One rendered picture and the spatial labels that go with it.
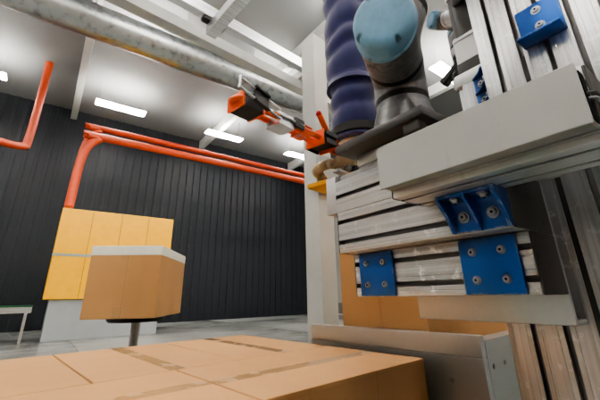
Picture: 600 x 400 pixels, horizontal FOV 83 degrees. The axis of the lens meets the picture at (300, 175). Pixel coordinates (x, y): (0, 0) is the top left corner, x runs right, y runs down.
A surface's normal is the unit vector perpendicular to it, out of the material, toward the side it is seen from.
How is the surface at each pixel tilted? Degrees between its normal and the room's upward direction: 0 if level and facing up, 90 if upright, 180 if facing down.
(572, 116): 90
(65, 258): 90
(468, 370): 90
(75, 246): 90
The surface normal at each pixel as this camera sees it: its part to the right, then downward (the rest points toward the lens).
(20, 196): 0.59, -0.28
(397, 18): -0.45, -0.18
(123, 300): 0.09, -0.33
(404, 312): -0.79, -0.19
